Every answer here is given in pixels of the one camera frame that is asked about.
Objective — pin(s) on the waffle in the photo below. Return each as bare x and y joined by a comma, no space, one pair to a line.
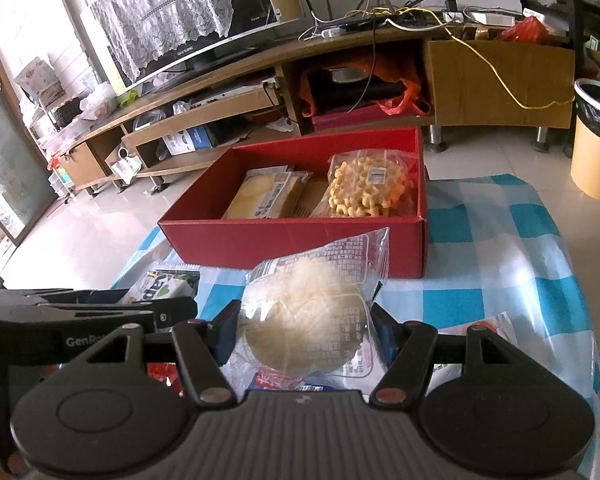
369,183

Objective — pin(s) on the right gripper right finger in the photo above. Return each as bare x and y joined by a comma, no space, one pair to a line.
407,349

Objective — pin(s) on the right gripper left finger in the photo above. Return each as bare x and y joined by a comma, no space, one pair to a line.
201,349

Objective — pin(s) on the blue white carton box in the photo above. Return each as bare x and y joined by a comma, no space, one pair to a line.
190,140

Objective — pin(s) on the wooden TV stand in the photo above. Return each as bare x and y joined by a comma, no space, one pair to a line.
489,82

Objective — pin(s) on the blue candy packet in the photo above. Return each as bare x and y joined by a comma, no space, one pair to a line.
165,281

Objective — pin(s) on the yellow toast bread package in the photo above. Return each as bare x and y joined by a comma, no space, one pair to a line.
268,193

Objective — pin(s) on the blue white checkered tablecloth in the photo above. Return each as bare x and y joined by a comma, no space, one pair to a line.
494,248

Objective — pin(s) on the television with lace cover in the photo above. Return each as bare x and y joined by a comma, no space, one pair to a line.
136,39

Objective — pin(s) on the round white cake package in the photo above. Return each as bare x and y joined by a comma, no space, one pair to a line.
307,315

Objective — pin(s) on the orange plastic bag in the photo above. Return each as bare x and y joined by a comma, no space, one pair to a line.
395,84

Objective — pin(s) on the red cardboard box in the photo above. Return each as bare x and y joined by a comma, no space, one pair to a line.
197,229

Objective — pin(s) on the yellow trash bin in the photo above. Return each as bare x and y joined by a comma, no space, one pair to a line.
585,160

